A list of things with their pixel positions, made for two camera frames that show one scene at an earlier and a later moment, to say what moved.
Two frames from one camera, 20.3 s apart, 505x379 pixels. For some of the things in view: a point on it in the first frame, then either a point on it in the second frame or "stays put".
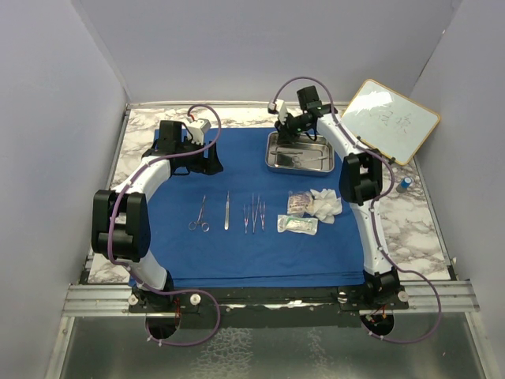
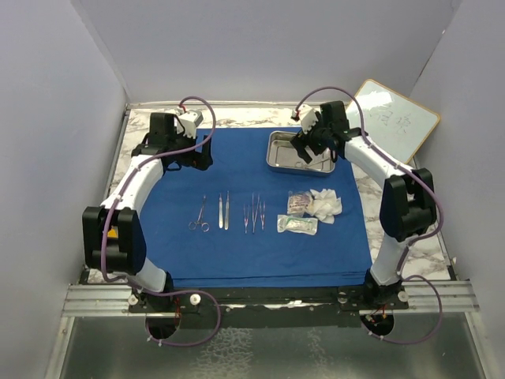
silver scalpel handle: (226, 219) stays put
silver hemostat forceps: (204, 226) stays put
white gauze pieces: (325, 204) stays put
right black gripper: (284, 136) → (303, 140)
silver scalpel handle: (286, 152) → (220, 214)
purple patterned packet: (297, 202) stays put
